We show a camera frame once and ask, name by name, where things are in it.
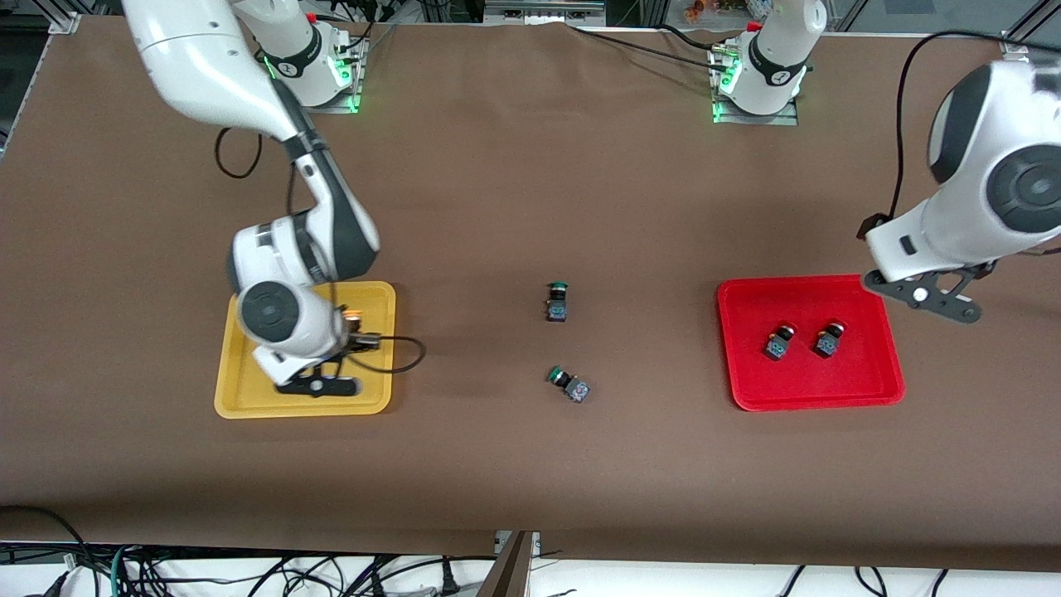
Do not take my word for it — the green floor cable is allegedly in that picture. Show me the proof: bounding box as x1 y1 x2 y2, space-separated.
109 543 138 597

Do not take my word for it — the dark table support post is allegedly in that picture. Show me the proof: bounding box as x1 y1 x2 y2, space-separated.
477 531 535 597

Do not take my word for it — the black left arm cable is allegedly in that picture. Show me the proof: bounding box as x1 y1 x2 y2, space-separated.
887 31 1008 218

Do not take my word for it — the brown table cover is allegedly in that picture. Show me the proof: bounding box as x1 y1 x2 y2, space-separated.
0 15 1061 573

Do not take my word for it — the red push button switch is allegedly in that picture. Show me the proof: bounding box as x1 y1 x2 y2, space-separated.
763 323 798 362
812 318 848 359

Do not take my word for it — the long black table cable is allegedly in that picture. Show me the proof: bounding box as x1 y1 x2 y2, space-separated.
570 23 730 64

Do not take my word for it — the black floor cable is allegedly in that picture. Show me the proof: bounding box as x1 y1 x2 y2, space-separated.
0 504 94 575

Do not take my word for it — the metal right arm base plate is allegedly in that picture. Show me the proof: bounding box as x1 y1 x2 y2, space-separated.
313 25 367 114

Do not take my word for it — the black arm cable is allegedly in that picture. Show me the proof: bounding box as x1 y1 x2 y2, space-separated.
887 31 1008 218
214 124 428 376

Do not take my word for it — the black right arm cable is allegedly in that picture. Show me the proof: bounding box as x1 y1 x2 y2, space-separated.
214 124 428 376

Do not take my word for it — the colourful background object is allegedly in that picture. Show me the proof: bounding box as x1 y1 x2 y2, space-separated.
684 0 776 22

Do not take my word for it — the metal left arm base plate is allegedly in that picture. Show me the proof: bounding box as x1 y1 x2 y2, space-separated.
709 41 801 127

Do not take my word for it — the yellow plastic tray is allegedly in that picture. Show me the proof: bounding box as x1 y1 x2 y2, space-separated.
214 281 397 420

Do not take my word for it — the silver aluminium frame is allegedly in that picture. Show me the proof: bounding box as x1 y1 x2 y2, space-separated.
485 0 608 26

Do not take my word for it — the short black table cable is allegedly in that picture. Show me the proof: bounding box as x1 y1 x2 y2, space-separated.
661 23 726 49

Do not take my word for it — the red plastic tray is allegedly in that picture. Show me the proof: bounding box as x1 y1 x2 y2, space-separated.
716 274 906 413

